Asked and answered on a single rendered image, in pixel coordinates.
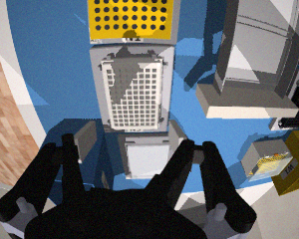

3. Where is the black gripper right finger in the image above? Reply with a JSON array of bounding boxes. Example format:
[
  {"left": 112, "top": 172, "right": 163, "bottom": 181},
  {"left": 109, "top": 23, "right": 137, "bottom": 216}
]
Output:
[{"left": 123, "top": 119, "right": 257, "bottom": 239}]

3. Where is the blue bench mat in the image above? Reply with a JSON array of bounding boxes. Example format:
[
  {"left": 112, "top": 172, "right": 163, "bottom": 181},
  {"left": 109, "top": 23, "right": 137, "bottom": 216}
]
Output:
[{"left": 6, "top": 0, "right": 299, "bottom": 190}]

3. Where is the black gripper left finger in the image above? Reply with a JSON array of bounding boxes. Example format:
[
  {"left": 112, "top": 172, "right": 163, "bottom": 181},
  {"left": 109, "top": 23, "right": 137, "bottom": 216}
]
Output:
[{"left": 0, "top": 120, "right": 97, "bottom": 239}]

